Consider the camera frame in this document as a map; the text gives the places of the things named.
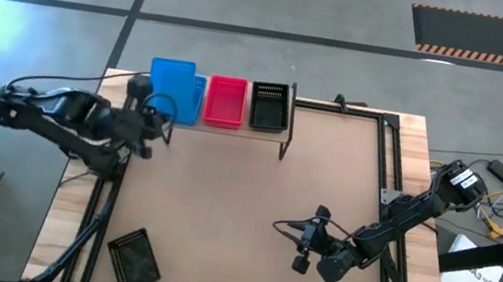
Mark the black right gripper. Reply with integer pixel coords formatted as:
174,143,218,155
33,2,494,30
289,201,341,280

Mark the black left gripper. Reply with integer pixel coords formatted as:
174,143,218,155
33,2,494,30
116,73,176,162

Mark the red plastic basket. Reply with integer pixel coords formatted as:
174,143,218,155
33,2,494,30
200,73,251,132

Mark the black plastic basket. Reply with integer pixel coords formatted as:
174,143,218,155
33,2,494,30
244,79,296,136
101,222,169,282

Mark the wooden shelf with black legs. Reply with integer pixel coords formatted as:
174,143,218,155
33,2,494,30
149,60,302,166

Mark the black metal beam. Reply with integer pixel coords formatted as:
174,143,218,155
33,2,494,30
435,219,503,282

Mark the yellow plug connector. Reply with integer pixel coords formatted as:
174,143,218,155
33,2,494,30
485,220,503,242

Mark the black mat with hazard stripes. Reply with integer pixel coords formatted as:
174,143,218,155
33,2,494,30
405,2,503,65

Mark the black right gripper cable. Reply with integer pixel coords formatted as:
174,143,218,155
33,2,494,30
269,209,356,255

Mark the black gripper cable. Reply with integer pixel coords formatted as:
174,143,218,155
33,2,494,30
138,89,182,125
269,209,356,255

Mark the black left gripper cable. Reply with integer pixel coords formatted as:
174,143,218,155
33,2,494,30
138,89,182,125

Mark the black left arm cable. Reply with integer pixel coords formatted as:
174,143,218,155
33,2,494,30
6,50,150,110

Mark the black aluminium table frame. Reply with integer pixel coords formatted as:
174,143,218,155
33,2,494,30
26,57,481,282

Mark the black clamp mount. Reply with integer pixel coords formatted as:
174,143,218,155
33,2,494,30
331,92,370,118

